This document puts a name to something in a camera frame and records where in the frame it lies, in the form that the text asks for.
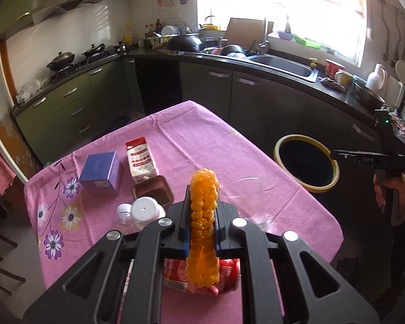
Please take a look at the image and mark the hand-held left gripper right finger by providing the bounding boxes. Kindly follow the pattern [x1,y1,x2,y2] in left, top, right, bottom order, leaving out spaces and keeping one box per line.
[213,189,380,324]

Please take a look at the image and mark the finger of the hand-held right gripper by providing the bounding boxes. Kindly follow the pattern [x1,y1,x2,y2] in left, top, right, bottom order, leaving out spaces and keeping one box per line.
[330,149,389,167]

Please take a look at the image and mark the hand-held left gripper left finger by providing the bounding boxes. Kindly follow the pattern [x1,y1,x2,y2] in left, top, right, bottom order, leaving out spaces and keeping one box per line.
[22,185,193,324]

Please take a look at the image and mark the orange bubble toy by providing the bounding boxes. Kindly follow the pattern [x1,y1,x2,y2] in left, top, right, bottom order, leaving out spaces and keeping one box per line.
[185,168,221,286]

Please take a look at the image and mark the yellow-rimmed black trash bin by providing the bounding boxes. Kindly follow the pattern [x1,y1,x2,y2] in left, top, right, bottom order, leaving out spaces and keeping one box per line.
[273,135,340,194]

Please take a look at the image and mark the red and white carton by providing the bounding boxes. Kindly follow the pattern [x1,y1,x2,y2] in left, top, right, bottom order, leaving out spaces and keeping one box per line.
[126,137,160,183]

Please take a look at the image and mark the crushed red drink can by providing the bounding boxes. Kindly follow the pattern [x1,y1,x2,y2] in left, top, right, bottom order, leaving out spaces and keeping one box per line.
[163,258,241,296]

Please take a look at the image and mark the steel mixing bowl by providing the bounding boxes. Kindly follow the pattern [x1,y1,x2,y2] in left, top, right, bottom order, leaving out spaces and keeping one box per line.
[354,83,385,107]

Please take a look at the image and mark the clear plastic cup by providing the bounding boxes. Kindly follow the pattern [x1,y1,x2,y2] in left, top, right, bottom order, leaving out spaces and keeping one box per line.
[223,177,275,232]

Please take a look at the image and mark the white plastic bottle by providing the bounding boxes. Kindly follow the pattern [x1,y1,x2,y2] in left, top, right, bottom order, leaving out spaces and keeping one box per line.
[131,197,166,231]

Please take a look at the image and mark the white plastic jug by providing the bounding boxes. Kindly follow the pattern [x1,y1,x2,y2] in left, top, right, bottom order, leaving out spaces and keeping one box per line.
[365,63,388,90]

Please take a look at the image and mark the brown plastic tray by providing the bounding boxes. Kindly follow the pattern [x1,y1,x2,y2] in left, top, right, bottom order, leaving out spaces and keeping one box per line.
[131,175,174,206]

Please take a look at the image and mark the small clear white-capped bottle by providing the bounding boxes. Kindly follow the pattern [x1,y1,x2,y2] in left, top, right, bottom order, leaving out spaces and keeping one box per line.
[116,203,136,227]

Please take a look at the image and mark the yellow mug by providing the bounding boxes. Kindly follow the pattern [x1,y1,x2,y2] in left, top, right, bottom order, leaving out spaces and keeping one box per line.
[336,70,354,86]

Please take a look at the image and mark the red and white paper cup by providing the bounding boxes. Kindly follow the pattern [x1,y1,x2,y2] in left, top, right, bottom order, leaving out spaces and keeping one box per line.
[325,59,345,78]

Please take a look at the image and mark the pink floral tablecloth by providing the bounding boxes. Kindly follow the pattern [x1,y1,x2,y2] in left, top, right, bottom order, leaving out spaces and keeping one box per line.
[23,100,344,324]

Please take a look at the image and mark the blue purple cardboard box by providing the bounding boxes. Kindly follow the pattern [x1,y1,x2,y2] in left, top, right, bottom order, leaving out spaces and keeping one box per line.
[79,151,123,196]

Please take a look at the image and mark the steel kitchen sink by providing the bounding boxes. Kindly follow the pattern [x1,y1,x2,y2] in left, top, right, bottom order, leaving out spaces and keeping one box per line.
[248,54,319,83]

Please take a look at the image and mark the green plastic basin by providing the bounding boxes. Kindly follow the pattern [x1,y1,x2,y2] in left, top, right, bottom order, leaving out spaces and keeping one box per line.
[295,35,325,49]

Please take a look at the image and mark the steel faucet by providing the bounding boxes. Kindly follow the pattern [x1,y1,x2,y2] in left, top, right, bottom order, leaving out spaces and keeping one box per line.
[258,17,271,55]

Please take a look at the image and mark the wooden cutting board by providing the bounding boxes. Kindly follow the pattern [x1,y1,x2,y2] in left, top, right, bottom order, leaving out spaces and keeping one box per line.
[225,18,267,43]

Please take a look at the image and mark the green lower kitchen cabinets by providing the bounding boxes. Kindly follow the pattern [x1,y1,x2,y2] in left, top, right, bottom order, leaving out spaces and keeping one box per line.
[13,56,405,217]

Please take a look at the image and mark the green kitchen cabinets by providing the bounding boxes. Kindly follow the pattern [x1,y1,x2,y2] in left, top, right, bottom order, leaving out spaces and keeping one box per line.
[13,56,405,217]
[0,0,146,38]

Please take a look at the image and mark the wooden chair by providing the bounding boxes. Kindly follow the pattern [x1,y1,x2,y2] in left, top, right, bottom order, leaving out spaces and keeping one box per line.
[0,223,26,294]

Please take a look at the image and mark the large black wok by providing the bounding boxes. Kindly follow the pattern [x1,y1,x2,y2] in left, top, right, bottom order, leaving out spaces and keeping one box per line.
[165,34,205,53]

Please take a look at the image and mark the yellow kettle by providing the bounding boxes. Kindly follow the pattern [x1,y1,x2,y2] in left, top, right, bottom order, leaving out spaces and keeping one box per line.
[199,16,221,32]

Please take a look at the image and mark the gas stove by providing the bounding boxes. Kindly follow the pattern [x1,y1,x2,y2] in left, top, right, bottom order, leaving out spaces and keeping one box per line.
[49,52,119,82]

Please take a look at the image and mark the dish rack with plates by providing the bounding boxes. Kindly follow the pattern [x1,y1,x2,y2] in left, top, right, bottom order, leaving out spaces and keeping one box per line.
[160,23,190,38]

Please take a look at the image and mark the black frying pan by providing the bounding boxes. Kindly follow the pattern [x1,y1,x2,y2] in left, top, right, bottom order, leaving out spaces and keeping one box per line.
[82,43,107,58]

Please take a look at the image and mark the clear plastic bag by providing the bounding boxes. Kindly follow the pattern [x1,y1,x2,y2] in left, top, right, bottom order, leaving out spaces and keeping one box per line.
[18,76,49,103]

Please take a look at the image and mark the black lidded wok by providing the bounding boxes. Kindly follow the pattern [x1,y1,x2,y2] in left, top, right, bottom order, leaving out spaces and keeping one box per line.
[47,51,76,72]

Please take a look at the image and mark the steel range hood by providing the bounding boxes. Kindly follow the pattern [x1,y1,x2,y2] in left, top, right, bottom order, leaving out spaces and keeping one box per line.
[30,0,119,26]

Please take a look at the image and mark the green upper kitchen cabinets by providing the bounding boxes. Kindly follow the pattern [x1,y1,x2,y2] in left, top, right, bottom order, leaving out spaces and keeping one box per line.
[0,0,146,38]

